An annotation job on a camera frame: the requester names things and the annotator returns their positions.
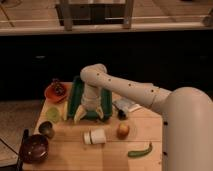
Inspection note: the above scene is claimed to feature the black spoon handle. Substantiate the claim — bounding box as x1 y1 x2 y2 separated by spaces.
15 129 29 171

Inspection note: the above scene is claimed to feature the silver foil packet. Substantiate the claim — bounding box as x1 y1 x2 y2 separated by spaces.
113 98 141 113

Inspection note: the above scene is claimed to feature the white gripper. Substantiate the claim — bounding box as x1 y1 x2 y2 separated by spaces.
74 84 104 124

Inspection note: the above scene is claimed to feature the red yellow apple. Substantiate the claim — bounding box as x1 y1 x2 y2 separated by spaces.
117 123 130 139

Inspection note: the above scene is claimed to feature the wooden chair frame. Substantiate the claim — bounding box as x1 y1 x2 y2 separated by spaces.
55 0 134 31

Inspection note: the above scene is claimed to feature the dark red bowl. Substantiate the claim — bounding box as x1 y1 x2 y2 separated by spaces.
21 134 49 164

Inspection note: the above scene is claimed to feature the green plastic tray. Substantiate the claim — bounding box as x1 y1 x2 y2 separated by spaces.
68 76 112 121

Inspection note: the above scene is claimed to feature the orange plate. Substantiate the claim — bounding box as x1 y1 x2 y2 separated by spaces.
44 83 68 103

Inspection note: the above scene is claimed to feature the green chili pepper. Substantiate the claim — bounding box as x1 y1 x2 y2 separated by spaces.
127 142 153 158

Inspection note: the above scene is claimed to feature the white paper cup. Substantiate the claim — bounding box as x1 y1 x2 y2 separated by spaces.
83 129 106 145

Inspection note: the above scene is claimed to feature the dark grape bunch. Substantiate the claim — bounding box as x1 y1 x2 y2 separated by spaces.
52 79 66 96

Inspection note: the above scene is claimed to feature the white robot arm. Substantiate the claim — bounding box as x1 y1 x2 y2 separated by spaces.
80 64 213 171

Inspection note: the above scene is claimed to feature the dark metal cup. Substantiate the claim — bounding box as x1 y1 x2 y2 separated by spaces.
38 121 55 139

